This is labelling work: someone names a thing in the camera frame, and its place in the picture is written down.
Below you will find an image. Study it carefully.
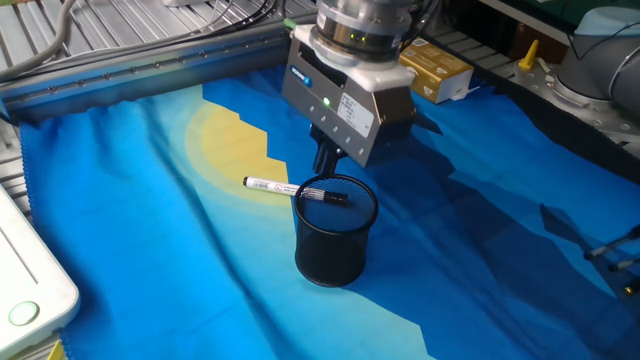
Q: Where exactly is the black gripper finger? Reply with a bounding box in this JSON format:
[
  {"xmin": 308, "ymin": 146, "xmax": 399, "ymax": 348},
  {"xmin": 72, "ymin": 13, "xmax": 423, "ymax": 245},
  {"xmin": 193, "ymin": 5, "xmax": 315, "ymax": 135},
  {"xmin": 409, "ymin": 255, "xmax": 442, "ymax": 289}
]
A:
[
  {"xmin": 308, "ymin": 123, "xmax": 332, "ymax": 175},
  {"xmin": 324, "ymin": 141, "xmax": 349, "ymax": 177}
]

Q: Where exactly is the silver Schunk gripper body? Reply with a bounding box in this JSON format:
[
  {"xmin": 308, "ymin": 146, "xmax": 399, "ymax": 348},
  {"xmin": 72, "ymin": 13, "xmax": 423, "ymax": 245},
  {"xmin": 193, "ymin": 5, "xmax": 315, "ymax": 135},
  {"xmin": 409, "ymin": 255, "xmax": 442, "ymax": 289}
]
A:
[{"xmin": 280, "ymin": 24, "xmax": 417, "ymax": 169}]

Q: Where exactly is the white marker pen black cap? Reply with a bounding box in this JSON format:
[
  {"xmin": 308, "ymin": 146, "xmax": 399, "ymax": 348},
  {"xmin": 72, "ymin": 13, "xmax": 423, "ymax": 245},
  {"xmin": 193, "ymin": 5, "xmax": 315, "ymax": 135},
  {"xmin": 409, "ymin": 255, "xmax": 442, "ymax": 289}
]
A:
[{"xmin": 242, "ymin": 175, "xmax": 350, "ymax": 205}]

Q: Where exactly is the black mesh pen holder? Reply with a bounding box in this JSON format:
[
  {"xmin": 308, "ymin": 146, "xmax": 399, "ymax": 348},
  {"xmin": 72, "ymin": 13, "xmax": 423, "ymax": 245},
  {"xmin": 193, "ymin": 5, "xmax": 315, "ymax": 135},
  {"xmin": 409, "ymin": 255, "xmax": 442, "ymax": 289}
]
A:
[{"xmin": 293, "ymin": 173, "xmax": 380, "ymax": 289}]

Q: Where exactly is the clear black ballpoint pen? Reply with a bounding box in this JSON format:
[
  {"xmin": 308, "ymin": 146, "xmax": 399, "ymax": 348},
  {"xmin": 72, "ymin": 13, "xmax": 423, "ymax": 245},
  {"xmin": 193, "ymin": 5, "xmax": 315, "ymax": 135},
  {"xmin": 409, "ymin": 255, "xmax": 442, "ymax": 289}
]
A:
[
  {"xmin": 607, "ymin": 255, "xmax": 640, "ymax": 274},
  {"xmin": 583, "ymin": 224, "xmax": 640, "ymax": 261}
]

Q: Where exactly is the yellow tissue box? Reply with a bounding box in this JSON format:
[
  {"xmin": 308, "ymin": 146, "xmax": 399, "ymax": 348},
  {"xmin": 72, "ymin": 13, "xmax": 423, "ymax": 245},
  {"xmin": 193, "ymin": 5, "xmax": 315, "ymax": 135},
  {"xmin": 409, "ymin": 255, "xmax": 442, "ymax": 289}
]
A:
[{"xmin": 398, "ymin": 37, "xmax": 475, "ymax": 105}]

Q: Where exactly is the blue mountain print cloth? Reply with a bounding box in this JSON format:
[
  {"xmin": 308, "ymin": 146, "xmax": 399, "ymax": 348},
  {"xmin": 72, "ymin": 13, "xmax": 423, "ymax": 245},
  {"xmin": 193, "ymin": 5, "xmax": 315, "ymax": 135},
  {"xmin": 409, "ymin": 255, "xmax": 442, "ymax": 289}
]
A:
[{"xmin": 18, "ymin": 52, "xmax": 640, "ymax": 360}]

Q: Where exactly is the white teach pendant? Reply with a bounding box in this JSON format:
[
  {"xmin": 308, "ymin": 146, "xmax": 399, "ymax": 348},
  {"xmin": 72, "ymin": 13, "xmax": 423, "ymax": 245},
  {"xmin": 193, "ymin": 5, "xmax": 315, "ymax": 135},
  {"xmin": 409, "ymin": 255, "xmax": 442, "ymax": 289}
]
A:
[{"xmin": 0, "ymin": 184, "xmax": 81, "ymax": 360}]

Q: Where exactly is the silver aluminium rail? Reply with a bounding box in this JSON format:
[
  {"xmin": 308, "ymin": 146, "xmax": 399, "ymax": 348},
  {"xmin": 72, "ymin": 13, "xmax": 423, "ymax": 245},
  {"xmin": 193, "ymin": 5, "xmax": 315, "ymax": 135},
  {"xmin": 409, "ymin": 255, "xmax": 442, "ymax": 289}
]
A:
[{"xmin": 0, "ymin": 2, "xmax": 321, "ymax": 124}]

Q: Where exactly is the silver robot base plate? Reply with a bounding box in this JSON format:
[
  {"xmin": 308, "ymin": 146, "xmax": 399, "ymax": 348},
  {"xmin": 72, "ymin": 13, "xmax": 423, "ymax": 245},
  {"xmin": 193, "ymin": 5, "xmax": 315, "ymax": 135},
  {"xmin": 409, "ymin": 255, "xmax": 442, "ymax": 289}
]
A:
[{"xmin": 492, "ymin": 49, "xmax": 640, "ymax": 146}]

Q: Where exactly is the thick grey cable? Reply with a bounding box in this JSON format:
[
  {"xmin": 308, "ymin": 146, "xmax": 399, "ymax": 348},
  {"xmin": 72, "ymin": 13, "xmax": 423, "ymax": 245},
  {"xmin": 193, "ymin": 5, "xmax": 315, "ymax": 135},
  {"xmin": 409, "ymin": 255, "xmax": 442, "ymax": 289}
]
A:
[{"xmin": 0, "ymin": 0, "xmax": 79, "ymax": 84}]

